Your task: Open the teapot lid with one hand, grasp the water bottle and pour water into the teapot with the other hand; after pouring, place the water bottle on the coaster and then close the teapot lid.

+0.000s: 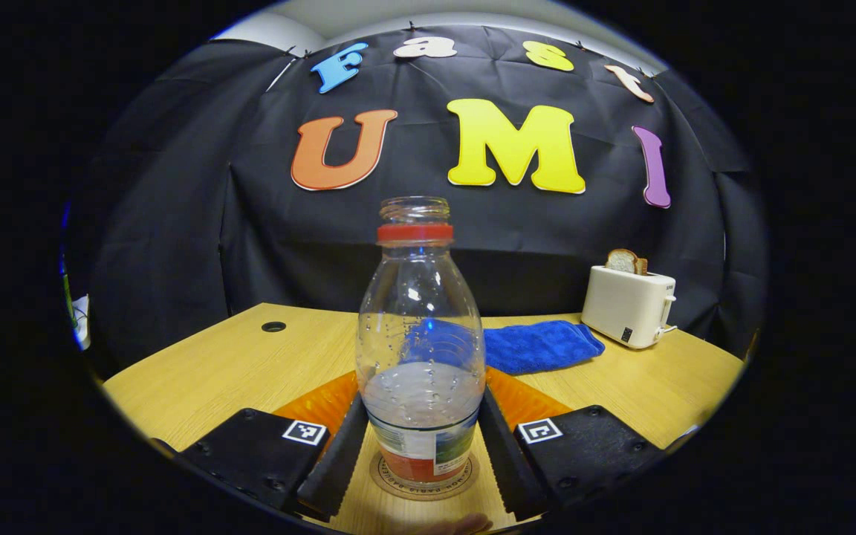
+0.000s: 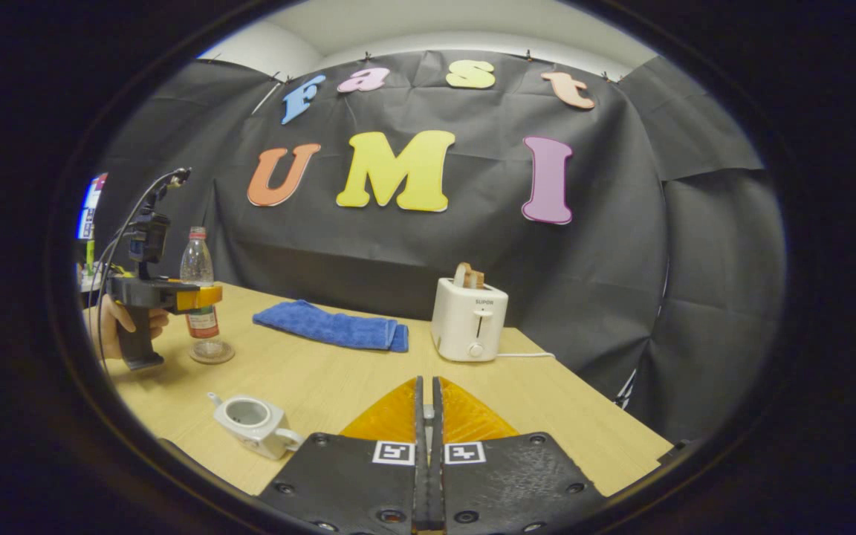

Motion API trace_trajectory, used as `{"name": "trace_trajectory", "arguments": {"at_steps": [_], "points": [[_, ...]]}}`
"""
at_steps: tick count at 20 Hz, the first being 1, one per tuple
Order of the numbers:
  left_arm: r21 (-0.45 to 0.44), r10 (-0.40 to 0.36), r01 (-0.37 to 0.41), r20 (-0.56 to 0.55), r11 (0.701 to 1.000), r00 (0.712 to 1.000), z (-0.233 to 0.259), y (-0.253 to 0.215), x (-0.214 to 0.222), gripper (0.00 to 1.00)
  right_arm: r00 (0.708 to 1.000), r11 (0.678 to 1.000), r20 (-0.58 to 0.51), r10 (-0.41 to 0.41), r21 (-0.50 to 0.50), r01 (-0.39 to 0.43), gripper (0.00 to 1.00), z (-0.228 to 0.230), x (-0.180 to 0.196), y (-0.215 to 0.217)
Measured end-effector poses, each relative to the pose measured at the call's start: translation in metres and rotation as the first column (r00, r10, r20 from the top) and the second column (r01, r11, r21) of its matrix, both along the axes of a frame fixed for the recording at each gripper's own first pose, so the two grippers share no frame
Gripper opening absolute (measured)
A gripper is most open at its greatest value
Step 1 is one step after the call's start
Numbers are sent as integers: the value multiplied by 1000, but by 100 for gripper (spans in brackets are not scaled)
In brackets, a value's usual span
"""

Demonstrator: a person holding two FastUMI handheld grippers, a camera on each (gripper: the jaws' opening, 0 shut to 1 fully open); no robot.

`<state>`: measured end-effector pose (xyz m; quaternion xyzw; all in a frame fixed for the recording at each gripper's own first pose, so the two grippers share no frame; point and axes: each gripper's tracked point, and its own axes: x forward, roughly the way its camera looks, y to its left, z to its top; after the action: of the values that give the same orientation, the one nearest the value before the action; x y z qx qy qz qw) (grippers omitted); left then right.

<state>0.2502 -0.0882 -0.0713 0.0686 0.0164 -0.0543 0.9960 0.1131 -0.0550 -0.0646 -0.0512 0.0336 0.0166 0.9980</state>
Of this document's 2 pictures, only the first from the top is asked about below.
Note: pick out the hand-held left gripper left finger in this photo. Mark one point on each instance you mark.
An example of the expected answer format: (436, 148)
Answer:
(342, 461)

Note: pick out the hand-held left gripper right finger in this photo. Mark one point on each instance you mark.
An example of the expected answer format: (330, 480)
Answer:
(502, 461)

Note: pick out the round wooden coaster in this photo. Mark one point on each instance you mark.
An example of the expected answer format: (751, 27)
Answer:
(428, 492)

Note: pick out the clear plastic water bottle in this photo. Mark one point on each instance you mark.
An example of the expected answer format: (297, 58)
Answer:
(420, 327)

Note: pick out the blue towel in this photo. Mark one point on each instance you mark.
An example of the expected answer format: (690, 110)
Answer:
(539, 345)

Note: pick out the black table grommet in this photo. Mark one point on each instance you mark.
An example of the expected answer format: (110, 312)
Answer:
(273, 326)

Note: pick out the white toaster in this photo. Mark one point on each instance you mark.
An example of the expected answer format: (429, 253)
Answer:
(625, 308)

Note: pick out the black backdrop cloth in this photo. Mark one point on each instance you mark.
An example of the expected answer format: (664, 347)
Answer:
(532, 245)

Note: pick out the bread slice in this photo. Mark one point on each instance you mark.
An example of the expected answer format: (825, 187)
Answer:
(621, 261)
(643, 266)

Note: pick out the white side table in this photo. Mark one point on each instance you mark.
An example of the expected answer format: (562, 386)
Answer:
(83, 327)

